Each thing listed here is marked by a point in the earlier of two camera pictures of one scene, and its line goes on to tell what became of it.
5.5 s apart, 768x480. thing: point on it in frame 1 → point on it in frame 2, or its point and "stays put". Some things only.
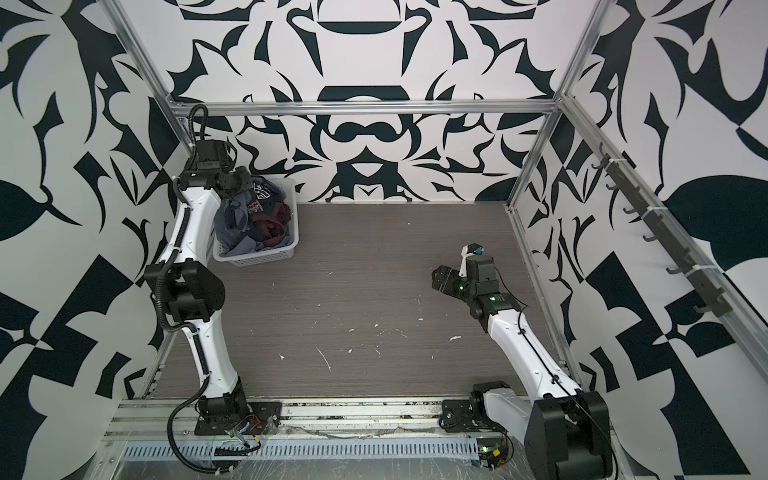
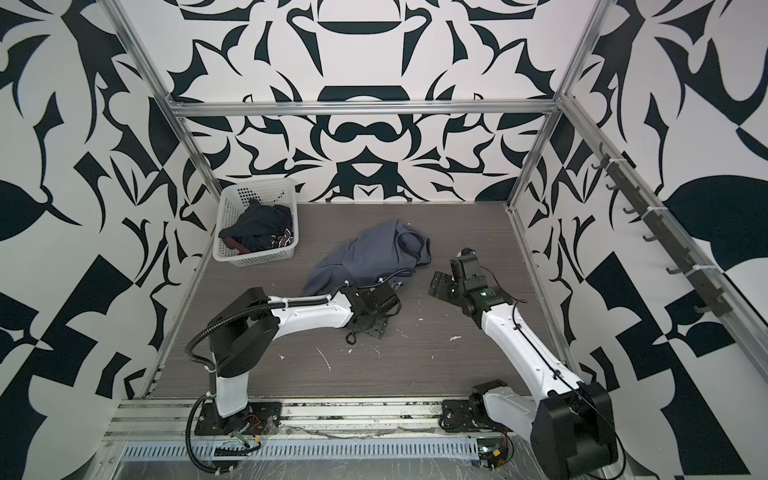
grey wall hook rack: (714, 301) stays put
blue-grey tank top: (232, 224) → (389, 253)
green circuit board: (492, 451) stays put
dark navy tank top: (264, 195) → (255, 227)
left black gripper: (244, 173) → (380, 332)
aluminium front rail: (171, 422) stays put
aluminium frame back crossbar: (183, 110) stays put
